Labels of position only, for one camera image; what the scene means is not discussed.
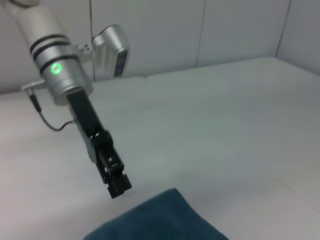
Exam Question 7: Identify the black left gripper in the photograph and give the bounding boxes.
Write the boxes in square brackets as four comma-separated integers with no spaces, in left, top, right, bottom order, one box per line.
[66,88,133,200]

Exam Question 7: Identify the teal blue shirt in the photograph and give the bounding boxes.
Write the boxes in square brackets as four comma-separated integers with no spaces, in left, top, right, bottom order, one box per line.
[82,187,231,240]

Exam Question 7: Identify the left wrist silver knob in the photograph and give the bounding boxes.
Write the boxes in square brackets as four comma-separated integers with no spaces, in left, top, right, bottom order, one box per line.
[20,79,47,92]

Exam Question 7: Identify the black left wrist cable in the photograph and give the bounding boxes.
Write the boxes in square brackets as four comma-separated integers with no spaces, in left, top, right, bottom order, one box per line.
[28,94,76,132]

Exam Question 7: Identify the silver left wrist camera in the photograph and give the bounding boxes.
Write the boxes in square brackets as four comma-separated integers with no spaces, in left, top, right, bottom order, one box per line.
[76,23,130,78]

